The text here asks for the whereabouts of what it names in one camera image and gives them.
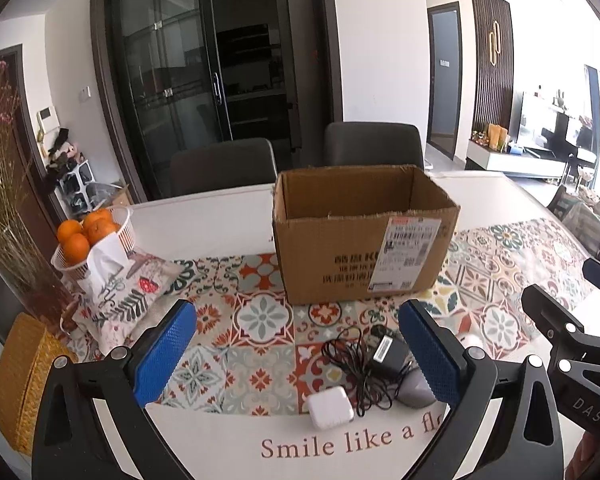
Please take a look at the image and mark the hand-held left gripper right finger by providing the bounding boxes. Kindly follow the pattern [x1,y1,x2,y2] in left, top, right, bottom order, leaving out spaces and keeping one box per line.
[398,300,567,480]

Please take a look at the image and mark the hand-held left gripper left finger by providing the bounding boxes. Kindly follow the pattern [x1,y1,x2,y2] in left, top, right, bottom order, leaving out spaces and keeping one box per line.
[31,299,199,480]

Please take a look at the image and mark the grey computer mouse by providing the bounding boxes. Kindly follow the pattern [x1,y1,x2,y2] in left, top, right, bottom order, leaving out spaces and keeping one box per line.
[396,367,438,409]

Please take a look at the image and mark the black power adapter with cable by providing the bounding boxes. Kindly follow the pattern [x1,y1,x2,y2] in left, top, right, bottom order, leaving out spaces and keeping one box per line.
[322,325,417,419]

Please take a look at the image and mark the white charger cube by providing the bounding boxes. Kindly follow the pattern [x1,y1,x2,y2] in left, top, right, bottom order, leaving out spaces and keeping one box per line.
[307,386,355,430]

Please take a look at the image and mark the cardboard box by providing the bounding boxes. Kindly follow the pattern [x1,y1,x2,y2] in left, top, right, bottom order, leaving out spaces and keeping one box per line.
[272,165,462,307]

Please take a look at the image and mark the person's right hand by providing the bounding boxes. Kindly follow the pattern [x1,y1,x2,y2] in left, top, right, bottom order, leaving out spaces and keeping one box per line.
[570,431,600,480]

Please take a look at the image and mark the floral fabric tissue cover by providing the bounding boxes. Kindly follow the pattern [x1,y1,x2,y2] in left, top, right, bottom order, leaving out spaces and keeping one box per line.
[62,254,197,352]

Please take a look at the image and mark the tile-print tablecloth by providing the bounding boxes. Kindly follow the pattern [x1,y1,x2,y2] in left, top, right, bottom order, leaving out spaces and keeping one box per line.
[55,170,600,480]

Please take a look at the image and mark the white tissue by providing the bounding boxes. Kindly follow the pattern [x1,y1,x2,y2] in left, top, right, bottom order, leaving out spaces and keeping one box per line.
[76,234,132,298]

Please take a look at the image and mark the white plastic fruit basket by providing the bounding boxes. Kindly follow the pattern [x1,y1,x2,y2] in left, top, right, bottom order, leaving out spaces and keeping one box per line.
[51,206,134,275]

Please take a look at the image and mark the yellow woven basket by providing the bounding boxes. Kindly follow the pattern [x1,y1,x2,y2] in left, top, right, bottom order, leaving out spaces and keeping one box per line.
[0,312,79,457]

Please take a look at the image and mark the white television cabinet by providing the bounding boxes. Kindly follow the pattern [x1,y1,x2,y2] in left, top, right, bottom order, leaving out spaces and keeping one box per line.
[466,137,572,179]

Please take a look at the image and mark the glass vase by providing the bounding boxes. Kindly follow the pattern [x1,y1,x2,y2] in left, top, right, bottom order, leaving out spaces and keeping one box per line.
[0,230,77,333]

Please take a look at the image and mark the small cardboard carton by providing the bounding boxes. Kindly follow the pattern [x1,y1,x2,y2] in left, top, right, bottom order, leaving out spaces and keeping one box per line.
[106,184,134,208]

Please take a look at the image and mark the flat television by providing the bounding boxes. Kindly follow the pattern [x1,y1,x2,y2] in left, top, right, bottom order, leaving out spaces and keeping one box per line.
[517,90,600,153]

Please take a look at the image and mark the yellow gift bags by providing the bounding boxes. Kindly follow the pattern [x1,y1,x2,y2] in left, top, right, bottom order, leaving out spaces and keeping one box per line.
[486,123,510,151]

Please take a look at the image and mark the white cube shelf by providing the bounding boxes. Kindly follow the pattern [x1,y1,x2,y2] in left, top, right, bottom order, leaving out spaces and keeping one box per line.
[55,159,95,212]

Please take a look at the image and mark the dark grey dining chair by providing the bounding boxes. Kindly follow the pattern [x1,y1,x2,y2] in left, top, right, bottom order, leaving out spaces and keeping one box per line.
[170,137,279,199]
[323,121,426,169]

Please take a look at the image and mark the pile of bags and plush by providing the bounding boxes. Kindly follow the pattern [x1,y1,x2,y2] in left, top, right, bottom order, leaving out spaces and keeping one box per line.
[45,127,87,181]

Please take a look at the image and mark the grey interior door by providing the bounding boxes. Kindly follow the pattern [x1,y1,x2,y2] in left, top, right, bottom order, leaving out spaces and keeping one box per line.
[427,2,464,161]

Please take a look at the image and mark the dried flower bunch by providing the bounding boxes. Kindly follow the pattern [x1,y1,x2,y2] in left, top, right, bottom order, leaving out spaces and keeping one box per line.
[0,60,48,266]

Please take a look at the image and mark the black-framed glass sliding door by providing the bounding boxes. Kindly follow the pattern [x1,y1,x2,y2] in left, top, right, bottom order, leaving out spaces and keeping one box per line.
[105,0,234,202]

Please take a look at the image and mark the dark slatted wall panel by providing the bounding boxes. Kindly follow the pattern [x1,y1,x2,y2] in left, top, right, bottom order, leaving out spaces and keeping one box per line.
[467,0,514,135]

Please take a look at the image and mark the gold wall ornament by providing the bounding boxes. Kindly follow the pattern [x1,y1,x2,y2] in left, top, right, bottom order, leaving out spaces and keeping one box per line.
[488,18,504,66]

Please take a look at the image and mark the white wall intercom panel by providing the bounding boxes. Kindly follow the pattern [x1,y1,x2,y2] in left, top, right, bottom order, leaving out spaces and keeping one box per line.
[36,107,59,134]

